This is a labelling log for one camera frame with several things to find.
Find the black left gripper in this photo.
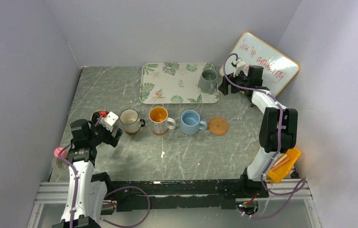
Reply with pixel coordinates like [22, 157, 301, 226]
[87, 112, 122, 147]

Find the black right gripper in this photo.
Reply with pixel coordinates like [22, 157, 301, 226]
[217, 68, 249, 95]

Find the grey-green mug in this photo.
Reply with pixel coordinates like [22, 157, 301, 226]
[198, 69, 217, 94]

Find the beige ceramic mug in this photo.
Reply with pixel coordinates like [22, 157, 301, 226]
[90, 110, 102, 120]

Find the white mug black rim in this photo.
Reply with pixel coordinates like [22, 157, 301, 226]
[119, 109, 145, 132]

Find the smooth wooden coaster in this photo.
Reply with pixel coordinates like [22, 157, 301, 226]
[124, 127, 141, 135]

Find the woven rattan coaster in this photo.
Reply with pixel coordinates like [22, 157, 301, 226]
[207, 117, 229, 136]

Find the light blue mug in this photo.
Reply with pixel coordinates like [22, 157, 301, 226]
[180, 110, 208, 135]

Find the yellow-inside patterned mug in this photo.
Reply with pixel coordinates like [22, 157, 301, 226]
[149, 106, 177, 135]

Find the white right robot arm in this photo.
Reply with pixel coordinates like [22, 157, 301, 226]
[218, 63, 298, 197]

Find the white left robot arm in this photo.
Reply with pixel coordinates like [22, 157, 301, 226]
[54, 111, 122, 228]

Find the pink-capped bottle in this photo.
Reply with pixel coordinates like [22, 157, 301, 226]
[54, 147, 68, 158]

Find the yellow-framed whiteboard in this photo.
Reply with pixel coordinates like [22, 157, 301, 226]
[219, 32, 300, 96]

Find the leaf-patterned white tray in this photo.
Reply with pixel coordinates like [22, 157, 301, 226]
[139, 62, 220, 105]

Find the white marker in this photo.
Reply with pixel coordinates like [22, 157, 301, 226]
[273, 154, 288, 167]

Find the orange marker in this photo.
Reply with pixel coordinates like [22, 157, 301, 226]
[271, 157, 291, 171]

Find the yellow plastic bin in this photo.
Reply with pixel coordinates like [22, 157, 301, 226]
[267, 147, 302, 183]

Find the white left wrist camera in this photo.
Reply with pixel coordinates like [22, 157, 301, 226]
[99, 111, 119, 132]

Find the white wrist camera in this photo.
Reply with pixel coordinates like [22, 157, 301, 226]
[99, 111, 119, 132]
[231, 57, 246, 77]

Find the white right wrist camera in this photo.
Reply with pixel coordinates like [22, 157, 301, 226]
[231, 57, 246, 77]

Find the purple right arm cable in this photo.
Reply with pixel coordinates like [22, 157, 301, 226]
[222, 53, 307, 219]

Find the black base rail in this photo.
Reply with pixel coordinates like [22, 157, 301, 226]
[91, 175, 269, 212]

